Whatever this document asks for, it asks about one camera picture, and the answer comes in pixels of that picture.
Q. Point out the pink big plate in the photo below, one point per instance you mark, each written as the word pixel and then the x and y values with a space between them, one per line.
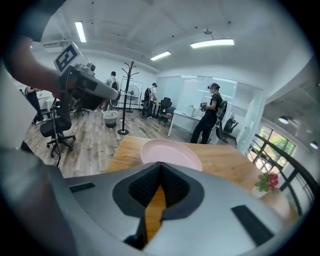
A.
pixel 170 152

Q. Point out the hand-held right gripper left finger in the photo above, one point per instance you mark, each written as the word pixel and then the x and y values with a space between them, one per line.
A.
pixel 100 200

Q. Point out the white box appliance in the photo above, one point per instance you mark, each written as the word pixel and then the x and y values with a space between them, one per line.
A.
pixel 193 112

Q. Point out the person's left forearm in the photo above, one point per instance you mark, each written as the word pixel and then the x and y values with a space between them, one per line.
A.
pixel 32 67

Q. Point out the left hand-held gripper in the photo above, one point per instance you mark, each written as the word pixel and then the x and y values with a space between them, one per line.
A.
pixel 66 58

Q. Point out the long ceiling light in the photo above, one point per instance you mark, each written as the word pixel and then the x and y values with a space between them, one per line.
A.
pixel 212 43
pixel 160 55
pixel 80 32

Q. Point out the small ceiling fixture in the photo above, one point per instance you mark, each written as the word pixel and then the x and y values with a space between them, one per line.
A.
pixel 207 32

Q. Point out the white wall air conditioner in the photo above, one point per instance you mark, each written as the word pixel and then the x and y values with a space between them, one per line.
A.
pixel 50 46

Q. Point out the small potted pink flower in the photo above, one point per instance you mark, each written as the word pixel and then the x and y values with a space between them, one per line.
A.
pixel 267 181

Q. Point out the black floor fan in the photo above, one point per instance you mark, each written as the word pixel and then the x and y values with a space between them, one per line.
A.
pixel 132 92

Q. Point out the large glass window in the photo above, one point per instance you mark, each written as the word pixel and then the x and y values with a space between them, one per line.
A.
pixel 265 131

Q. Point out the wooden desk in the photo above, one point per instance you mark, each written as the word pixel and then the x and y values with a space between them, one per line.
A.
pixel 155 105

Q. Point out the black office chair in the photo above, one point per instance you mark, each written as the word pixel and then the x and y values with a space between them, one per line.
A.
pixel 230 126
pixel 56 125
pixel 165 105

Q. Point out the white and black basket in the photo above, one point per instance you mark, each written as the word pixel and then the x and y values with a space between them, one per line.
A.
pixel 110 120

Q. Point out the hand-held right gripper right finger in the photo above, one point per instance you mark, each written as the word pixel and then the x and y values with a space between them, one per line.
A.
pixel 212 225

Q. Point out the blue chair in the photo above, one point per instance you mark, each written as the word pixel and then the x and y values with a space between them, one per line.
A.
pixel 171 111

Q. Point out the black pendant lamp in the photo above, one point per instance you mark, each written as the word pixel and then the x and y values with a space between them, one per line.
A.
pixel 314 145
pixel 283 120

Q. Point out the white desk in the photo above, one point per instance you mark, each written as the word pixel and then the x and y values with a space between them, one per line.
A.
pixel 182 120

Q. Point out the black coat stand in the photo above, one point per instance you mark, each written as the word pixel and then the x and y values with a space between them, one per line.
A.
pixel 123 132

